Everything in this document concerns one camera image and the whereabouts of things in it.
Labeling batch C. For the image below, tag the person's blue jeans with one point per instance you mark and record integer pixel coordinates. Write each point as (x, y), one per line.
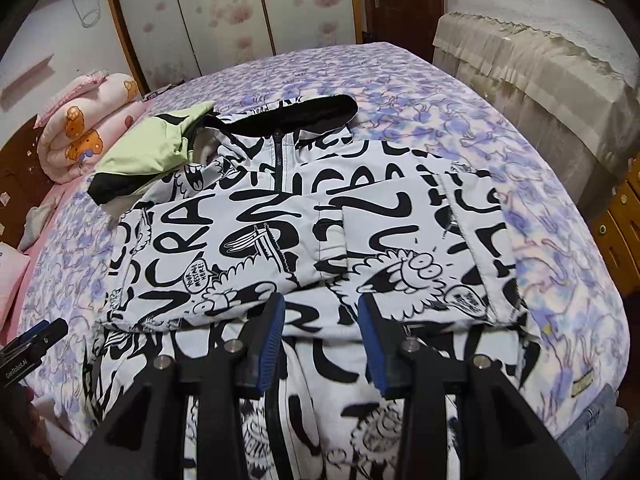
(590, 425)

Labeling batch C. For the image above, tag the wooden drawer cabinet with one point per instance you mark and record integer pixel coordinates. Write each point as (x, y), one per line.
(620, 230)

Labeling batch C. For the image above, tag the wooden headboard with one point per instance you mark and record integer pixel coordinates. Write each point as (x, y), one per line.
(15, 180)

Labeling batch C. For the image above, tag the pink bed sheet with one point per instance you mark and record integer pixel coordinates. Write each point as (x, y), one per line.
(59, 194)

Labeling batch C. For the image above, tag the green black folded garment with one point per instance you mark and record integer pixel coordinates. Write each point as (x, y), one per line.
(145, 155)

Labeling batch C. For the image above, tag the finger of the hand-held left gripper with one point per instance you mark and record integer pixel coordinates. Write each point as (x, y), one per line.
(42, 332)

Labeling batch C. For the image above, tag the pink pillow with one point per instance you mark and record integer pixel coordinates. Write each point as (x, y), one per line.
(10, 275)

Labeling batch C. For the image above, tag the purple floral blanket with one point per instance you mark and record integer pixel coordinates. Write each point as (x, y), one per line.
(400, 75)

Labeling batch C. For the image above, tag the brown wooden door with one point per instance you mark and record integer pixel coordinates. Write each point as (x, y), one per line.
(405, 5)

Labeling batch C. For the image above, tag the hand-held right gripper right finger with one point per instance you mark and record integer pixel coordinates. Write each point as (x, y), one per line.
(372, 346)

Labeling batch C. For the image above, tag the floral sliding door wardrobe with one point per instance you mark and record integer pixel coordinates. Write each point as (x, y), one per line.
(225, 15)

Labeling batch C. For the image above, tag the grey cloth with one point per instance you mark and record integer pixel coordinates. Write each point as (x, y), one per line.
(37, 222)

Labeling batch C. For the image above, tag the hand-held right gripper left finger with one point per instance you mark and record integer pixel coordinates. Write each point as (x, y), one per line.
(270, 341)

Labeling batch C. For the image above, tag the pink bear print quilt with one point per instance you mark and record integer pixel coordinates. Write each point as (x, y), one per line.
(85, 130)

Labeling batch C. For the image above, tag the black white printed jacket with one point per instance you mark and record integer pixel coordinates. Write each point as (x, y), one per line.
(240, 220)

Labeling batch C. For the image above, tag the pink wall shelf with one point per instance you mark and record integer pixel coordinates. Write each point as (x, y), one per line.
(30, 72)

